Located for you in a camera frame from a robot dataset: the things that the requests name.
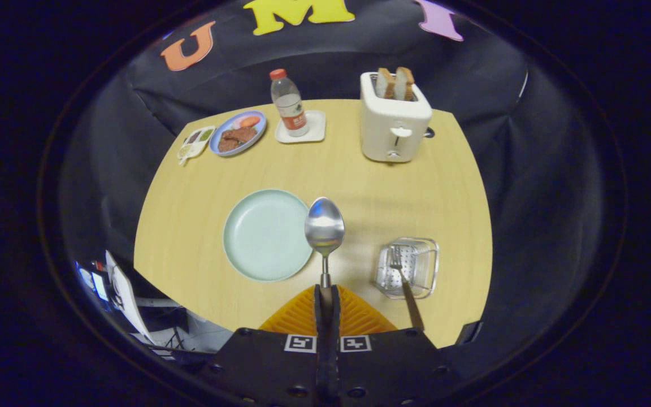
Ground metal spoon with wooden handle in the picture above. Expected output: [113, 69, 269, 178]
[305, 197, 346, 309]

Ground metal fork with wooden handle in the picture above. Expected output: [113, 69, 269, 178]
[389, 245, 425, 331]

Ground white toaster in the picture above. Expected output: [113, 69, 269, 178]
[360, 71, 433, 163]

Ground blue plate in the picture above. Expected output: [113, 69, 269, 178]
[209, 110, 267, 157]

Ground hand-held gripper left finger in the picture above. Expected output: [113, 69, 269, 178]
[204, 284, 329, 407]

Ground brown meat pieces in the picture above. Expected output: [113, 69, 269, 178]
[218, 127, 257, 152]

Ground white square coaster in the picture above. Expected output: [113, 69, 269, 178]
[275, 110, 327, 144]

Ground light green plate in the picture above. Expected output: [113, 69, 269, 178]
[223, 189, 315, 283]

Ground brown toast slice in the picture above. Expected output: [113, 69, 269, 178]
[395, 67, 415, 101]
[376, 68, 396, 99]

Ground white stand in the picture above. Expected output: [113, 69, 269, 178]
[105, 250, 157, 345]

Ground blue box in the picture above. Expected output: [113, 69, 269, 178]
[77, 261, 111, 309]

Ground clear bottle with red label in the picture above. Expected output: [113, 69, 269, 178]
[270, 68, 309, 137]

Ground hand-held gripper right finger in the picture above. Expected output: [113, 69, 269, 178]
[327, 284, 456, 407]

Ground metal wire basket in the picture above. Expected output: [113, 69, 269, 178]
[374, 237, 440, 300]

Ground white sauce tray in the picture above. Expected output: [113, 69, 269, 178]
[177, 125, 216, 166]

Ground black table bracket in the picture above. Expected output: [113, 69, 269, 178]
[455, 321, 483, 347]

